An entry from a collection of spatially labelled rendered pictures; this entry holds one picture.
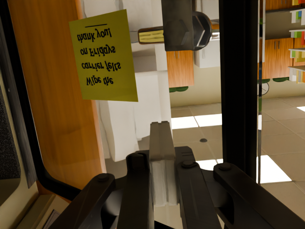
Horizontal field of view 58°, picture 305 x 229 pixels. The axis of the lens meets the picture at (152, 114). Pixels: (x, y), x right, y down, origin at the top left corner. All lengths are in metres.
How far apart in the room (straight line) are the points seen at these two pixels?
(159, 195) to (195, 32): 0.10
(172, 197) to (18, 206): 0.28
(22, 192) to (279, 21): 5.91
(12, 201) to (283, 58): 5.62
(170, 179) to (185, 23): 0.09
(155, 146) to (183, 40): 0.07
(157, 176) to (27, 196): 0.29
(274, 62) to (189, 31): 5.59
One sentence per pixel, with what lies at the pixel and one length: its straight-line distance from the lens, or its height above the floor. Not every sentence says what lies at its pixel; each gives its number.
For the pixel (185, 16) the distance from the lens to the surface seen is 0.18.
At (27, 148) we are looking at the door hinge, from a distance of 0.43.
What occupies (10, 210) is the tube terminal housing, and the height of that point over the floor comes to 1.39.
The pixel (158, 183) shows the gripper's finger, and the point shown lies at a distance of 0.16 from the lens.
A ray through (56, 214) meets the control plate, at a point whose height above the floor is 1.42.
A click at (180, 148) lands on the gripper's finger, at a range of 0.18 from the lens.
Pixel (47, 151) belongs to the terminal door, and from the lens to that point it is 0.38.
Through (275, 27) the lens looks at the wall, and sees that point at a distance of 6.09.
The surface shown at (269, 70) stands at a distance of 5.74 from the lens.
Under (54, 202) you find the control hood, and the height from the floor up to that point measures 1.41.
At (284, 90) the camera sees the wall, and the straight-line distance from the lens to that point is 6.31.
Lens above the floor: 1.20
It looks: 16 degrees up
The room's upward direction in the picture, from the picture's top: 174 degrees clockwise
